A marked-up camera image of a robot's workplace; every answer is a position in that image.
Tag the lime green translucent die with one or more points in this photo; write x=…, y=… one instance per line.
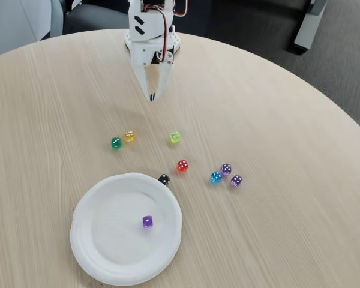
x=175, y=136

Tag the dark green translucent die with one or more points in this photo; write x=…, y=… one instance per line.
x=116, y=143

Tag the red translucent die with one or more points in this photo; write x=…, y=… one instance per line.
x=182, y=165

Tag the white paper plate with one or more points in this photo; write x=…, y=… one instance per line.
x=117, y=237

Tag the grey desk leg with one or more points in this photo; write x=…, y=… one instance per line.
x=307, y=27

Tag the dark grey chair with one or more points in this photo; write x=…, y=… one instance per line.
x=93, y=18

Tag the blue translucent die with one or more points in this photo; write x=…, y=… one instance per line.
x=216, y=177

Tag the black die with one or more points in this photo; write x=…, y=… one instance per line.
x=164, y=179

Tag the yellow translucent die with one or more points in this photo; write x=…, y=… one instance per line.
x=129, y=136

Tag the purple translucent die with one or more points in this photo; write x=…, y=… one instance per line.
x=236, y=180
x=147, y=222
x=226, y=169

